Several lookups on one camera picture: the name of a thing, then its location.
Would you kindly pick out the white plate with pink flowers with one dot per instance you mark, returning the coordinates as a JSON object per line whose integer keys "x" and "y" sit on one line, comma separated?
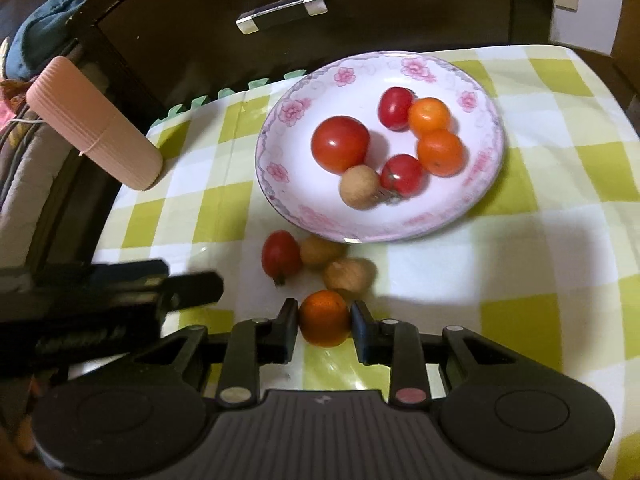
{"x": 300, "y": 170}

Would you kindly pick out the quilted grey cloth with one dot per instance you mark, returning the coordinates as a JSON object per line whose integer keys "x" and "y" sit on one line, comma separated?
{"x": 22, "y": 165}

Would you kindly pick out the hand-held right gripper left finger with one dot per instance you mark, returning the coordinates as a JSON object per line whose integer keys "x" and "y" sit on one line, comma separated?
{"x": 282, "y": 332}

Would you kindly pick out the orange cherry tomato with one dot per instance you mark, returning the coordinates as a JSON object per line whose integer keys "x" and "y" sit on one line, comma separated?
{"x": 429, "y": 116}
{"x": 440, "y": 152}

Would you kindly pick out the green foam mat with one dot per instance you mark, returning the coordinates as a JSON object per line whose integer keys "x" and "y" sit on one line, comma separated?
{"x": 200, "y": 101}

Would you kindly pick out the pink ribbed cup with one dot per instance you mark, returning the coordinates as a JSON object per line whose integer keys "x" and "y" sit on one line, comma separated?
{"x": 95, "y": 125}

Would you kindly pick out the rubber band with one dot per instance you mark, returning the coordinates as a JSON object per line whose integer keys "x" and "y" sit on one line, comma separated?
{"x": 97, "y": 138}

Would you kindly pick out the small orange kumquat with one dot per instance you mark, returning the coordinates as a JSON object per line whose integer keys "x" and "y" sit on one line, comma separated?
{"x": 324, "y": 317}

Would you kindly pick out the large red tomato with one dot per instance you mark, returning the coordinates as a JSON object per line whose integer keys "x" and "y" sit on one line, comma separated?
{"x": 340, "y": 143}

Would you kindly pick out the red cherry tomato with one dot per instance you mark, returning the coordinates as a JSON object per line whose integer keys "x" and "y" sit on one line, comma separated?
{"x": 280, "y": 255}
{"x": 401, "y": 175}
{"x": 395, "y": 108}

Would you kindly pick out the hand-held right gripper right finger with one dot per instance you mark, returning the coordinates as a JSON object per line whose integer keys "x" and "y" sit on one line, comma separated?
{"x": 364, "y": 332}

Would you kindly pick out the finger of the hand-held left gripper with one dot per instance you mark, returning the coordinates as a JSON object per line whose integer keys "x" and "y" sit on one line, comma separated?
{"x": 132, "y": 268}
{"x": 195, "y": 289}

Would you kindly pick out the green checkered tablecloth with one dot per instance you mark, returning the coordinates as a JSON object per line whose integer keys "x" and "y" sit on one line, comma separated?
{"x": 525, "y": 210}

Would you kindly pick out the brown longan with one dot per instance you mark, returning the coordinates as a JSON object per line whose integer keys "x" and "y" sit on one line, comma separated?
{"x": 359, "y": 186}
{"x": 320, "y": 251}
{"x": 348, "y": 273}

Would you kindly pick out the blue cloth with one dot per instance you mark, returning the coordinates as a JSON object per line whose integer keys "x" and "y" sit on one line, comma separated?
{"x": 50, "y": 15}

